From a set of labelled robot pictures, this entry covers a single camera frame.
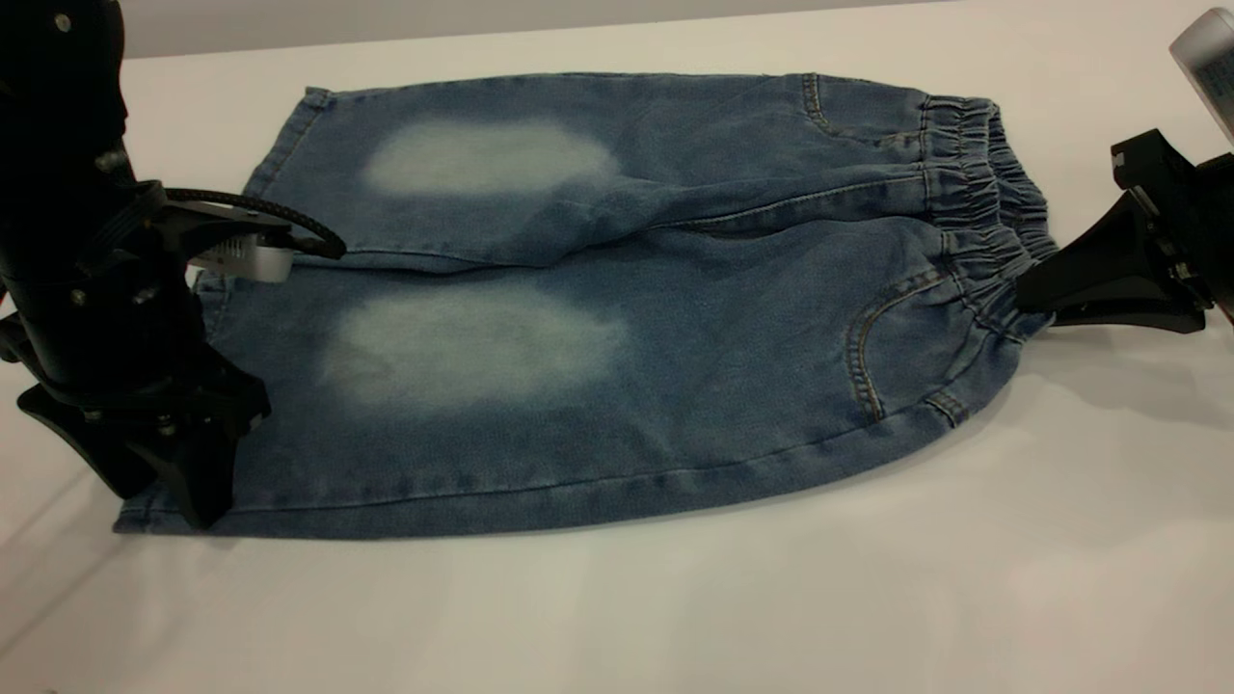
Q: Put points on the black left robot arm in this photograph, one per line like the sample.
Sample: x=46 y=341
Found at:
x=58 y=106

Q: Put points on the blue denim jeans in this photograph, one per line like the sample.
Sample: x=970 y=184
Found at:
x=675 y=337

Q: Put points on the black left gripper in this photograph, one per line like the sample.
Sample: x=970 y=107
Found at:
x=106 y=318

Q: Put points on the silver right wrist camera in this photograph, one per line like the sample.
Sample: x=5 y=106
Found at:
x=1210 y=63

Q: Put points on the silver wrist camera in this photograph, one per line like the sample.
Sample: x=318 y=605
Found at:
x=1210 y=63
x=246 y=260

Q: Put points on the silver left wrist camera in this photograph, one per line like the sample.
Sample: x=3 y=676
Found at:
x=246 y=260

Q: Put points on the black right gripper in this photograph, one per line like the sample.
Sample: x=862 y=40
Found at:
x=1191 y=207

